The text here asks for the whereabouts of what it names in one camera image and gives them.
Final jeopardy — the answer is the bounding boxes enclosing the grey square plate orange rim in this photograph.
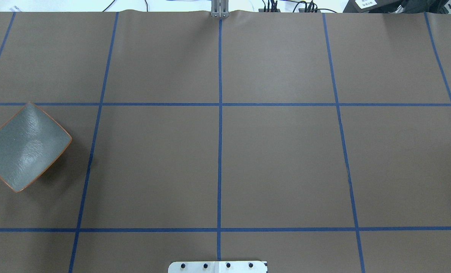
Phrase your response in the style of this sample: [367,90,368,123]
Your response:
[0,102,72,193]

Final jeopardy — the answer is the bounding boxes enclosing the black box white label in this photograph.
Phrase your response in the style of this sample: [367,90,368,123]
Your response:
[342,0,402,13]

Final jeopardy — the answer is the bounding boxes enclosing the aluminium frame post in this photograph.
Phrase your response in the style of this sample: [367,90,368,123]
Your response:
[211,0,229,19]

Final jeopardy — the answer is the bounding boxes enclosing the white camera stand column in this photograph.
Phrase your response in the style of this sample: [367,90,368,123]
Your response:
[168,260,268,273]

